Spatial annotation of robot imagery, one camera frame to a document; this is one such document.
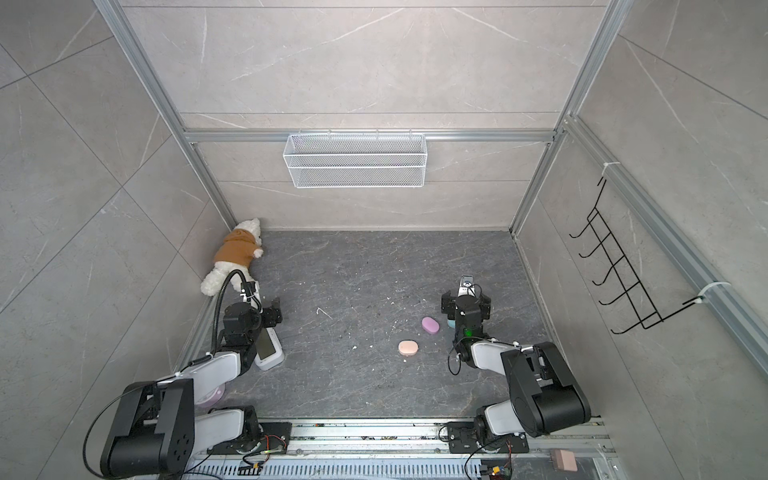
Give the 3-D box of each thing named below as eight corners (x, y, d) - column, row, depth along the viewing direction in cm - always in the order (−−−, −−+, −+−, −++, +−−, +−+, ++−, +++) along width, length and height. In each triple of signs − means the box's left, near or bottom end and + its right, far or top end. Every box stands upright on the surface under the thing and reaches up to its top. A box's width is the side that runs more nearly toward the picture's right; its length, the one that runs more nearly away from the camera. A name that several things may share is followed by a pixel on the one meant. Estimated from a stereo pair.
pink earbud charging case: (398, 355, 89) (398, 352, 87) (398, 344, 92) (398, 340, 89) (418, 355, 89) (418, 352, 87) (417, 344, 92) (418, 340, 90)
